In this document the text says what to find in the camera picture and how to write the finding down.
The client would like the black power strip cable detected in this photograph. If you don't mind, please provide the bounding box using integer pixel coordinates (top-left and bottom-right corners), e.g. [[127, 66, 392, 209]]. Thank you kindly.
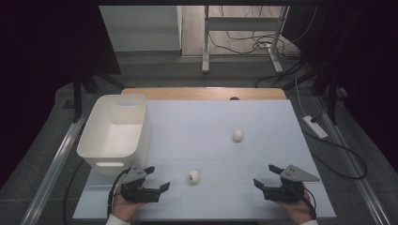
[[300, 116, 368, 181]]

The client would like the wooden table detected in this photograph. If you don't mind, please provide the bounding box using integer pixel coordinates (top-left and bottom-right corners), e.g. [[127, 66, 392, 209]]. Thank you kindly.
[[120, 87, 287, 101]]

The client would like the white egg with dark mark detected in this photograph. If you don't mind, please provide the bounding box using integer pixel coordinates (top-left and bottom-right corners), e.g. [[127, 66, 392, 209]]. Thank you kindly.
[[187, 169, 201, 185]]

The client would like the person's right hand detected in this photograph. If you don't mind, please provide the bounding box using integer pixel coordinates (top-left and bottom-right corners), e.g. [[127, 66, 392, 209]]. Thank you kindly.
[[276, 190, 317, 225]]

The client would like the black metal stand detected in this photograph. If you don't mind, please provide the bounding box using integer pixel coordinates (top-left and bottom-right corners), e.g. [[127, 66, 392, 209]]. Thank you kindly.
[[290, 55, 349, 127], [63, 60, 127, 124]]

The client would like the aluminium floor rail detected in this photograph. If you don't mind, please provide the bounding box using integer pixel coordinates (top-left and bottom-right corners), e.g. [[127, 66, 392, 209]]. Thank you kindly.
[[314, 96, 392, 225], [20, 101, 96, 225]]

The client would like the person's left hand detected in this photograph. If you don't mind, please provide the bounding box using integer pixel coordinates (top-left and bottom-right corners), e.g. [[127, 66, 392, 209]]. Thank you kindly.
[[111, 184, 148, 224]]

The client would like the left hand-held gripper black cable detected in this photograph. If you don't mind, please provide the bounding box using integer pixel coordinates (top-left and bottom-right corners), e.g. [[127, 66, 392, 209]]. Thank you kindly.
[[106, 167, 132, 219]]

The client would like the thin white cable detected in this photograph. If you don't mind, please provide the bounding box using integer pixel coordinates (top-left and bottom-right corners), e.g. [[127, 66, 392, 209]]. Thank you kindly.
[[293, 78, 310, 118]]

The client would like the thin black floor cable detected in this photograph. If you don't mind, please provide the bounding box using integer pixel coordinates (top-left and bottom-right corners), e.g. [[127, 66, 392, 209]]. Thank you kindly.
[[63, 158, 86, 225]]

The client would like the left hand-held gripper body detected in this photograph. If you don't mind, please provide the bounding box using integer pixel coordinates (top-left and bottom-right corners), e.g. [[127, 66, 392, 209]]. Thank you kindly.
[[119, 166, 162, 203]]

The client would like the right hand-held gripper black cable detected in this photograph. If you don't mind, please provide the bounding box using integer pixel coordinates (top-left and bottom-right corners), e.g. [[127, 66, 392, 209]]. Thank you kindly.
[[301, 185, 318, 218]]

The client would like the grey metal desk frame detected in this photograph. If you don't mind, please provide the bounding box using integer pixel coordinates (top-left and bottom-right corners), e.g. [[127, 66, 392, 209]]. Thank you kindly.
[[201, 5, 291, 75]]

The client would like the hand-held gripper black cable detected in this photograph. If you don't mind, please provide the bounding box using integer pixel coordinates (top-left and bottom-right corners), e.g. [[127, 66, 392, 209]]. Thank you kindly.
[[106, 167, 132, 219], [301, 185, 318, 218]]

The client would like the white table mat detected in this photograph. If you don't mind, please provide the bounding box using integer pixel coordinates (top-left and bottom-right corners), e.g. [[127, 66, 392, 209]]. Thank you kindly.
[[71, 98, 337, 220]]

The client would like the white cabinet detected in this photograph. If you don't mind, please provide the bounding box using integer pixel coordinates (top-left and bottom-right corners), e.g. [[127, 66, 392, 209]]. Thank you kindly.
[[99, 5, 183, 53]]

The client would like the plain white egg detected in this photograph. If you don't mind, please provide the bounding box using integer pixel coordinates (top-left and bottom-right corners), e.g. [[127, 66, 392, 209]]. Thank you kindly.
[[231, 128, 245, 143]]

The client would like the white power strip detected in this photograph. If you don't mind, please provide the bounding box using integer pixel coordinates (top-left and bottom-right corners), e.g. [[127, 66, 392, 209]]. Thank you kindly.
[[301, 114, 329, 140]]

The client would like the white plastic bin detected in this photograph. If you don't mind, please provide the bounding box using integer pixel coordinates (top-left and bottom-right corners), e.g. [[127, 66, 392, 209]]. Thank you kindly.
[[76, 94, 154, 176]]

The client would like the person's left white sleeve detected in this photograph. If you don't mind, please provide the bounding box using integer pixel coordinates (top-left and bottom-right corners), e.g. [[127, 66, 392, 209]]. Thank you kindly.
[[105, 214, 132, 225]]

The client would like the tangle of floor cables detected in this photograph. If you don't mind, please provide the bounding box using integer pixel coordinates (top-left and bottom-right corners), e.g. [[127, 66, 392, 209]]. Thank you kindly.
[[207, 5, 302, 61]]

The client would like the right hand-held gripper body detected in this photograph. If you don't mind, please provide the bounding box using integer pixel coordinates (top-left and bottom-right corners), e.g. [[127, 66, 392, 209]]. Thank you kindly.
[[262, 164, 321, 204]]

